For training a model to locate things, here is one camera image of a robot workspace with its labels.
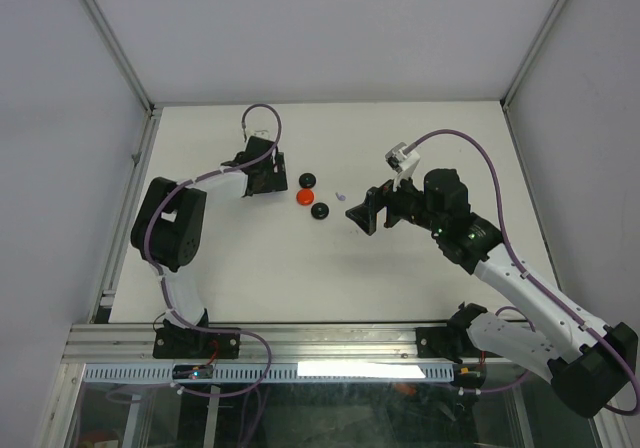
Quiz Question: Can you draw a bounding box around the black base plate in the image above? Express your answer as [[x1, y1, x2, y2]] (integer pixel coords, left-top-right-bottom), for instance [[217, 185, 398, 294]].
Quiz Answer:
[[152, 324, 240, 360], [415, 326, 464, 363]]

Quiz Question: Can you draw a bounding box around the purple cable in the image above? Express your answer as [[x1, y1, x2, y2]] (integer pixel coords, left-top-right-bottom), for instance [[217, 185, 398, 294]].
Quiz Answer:
[[409, 128, 634, 415], [142, 103, 284, 448]]

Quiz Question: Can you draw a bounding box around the left aluminium frame post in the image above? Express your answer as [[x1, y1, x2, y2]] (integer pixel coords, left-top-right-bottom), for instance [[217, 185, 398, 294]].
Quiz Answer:
[[79, 0, 155, 115]]

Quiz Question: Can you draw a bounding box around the right aluminium frame post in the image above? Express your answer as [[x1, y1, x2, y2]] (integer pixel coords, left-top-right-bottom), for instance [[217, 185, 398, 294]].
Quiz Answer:
[[500, 0, 571, 112]]

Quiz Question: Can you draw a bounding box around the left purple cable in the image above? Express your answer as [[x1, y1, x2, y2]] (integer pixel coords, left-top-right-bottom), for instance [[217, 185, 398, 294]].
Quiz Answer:
[[142, 103, 284, 448]]

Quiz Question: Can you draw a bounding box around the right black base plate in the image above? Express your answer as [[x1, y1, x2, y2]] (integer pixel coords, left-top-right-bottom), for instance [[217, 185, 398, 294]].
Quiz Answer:
[[415, 326, 464, 363]]

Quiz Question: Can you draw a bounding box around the black charging case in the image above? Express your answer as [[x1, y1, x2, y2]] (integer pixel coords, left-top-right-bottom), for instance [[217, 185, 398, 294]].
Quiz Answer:
[[298, 172, 317, 189], [311, 202, 330, 220]]

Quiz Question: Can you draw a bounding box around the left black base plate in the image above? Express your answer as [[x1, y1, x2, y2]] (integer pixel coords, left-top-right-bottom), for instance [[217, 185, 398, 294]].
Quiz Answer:
[[152, 324, 240, 360]]

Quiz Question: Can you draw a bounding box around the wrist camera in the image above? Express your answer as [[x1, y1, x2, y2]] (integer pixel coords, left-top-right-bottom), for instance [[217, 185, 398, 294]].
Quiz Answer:
[[253, 129, 270, 139], [385, 143, 420, 191]]

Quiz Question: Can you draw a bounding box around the orange charging case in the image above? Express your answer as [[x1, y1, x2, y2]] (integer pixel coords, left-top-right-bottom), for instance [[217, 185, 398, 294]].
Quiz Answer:
[[296, 188, 315, 206]]

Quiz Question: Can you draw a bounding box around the aluminium mounting rail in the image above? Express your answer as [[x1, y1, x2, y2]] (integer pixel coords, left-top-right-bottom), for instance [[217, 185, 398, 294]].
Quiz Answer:
[[62, 322, 446, 364]]

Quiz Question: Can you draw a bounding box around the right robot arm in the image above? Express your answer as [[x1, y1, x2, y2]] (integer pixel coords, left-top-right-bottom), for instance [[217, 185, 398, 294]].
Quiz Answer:
[[345, 169, 639, 418]]

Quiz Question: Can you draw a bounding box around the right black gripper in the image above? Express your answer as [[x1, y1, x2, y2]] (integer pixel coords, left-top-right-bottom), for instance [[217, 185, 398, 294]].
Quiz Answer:
[[345, 166, 445, 236]]

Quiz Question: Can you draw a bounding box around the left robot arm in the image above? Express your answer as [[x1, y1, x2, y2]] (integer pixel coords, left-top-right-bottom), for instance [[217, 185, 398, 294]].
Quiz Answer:
[[130, 135, 288, 357]]

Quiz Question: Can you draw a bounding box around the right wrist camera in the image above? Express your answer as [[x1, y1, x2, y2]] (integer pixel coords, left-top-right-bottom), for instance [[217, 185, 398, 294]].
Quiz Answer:
[[385, 143, 420, 191]]

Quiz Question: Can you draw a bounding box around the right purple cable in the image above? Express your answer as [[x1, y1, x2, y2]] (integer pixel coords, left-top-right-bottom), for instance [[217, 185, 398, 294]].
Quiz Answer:
[[409, 128, 634, 415]]

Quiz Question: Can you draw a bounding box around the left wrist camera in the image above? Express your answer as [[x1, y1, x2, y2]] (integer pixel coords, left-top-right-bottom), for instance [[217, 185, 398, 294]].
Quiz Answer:
[[253, 129, 270, 139]]

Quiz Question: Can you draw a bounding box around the aluminium frame post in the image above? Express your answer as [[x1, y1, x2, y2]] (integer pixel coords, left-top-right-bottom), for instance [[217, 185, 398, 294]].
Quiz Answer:
[[79, 0, 155, 115], [500, 0, 571, 112]]

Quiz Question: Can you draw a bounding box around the white slotted cable duct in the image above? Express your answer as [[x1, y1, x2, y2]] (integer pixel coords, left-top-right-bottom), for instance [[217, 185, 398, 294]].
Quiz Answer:
[[83, 361, 454, 385]]

